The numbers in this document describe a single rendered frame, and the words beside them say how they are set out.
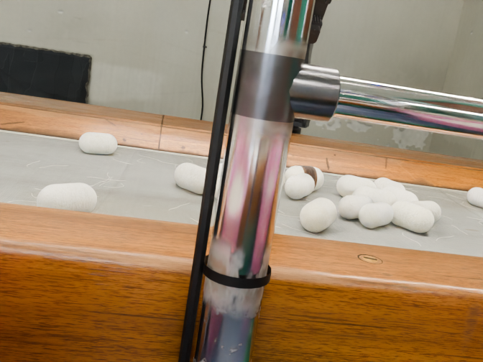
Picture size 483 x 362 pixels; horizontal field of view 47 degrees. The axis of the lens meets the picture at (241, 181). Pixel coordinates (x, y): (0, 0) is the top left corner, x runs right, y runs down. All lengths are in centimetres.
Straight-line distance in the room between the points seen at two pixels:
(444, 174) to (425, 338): 42
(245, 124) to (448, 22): 271
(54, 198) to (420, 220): 26
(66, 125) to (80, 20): 192
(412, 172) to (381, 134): 214
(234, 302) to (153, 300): 4
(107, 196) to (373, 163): 33
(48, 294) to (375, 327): 14
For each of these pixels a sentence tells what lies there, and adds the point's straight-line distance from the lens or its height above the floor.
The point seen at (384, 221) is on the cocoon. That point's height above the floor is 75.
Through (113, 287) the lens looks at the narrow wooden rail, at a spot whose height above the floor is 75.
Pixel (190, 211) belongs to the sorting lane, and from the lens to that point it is 38.
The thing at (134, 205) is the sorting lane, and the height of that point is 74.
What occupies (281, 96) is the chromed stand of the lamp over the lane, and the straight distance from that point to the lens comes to 19.
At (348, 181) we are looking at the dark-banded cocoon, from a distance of 50.
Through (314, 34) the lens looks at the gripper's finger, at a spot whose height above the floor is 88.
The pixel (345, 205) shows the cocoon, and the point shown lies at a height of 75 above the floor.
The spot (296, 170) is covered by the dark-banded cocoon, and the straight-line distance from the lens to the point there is 49.
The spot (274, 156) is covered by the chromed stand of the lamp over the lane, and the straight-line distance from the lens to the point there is 19.
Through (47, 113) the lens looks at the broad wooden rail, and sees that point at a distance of 61.
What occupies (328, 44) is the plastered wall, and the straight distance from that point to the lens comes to 264.
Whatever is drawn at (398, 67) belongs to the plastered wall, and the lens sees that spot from 278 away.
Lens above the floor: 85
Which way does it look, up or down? 13 degrees down
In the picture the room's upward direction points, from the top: 9 degrees clockwise
